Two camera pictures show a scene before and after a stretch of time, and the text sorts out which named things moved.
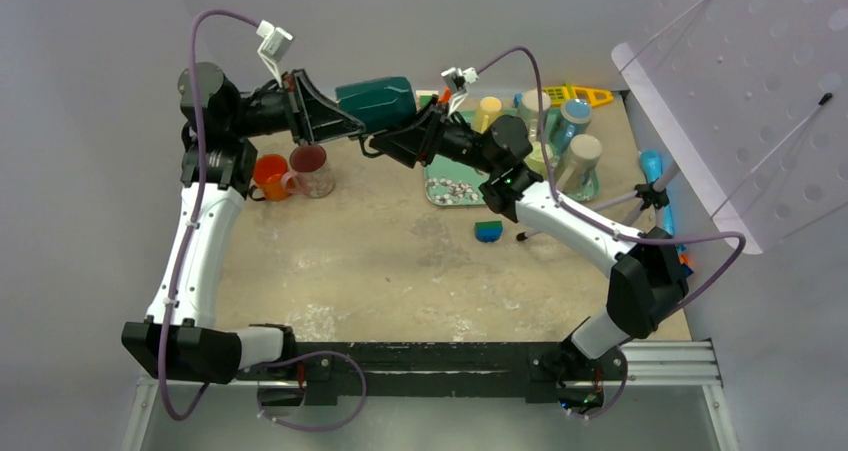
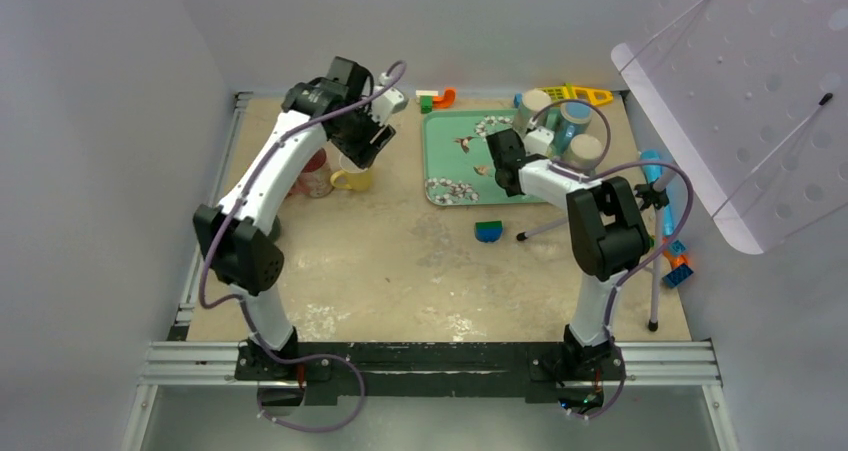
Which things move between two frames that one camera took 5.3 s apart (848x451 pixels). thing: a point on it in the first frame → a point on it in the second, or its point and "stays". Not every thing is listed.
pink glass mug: x=310 y=174 stays
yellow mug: x=490 y=108 → x=356 y=181
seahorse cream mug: x=581 y=180 stays
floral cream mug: x=530 y=112 stays
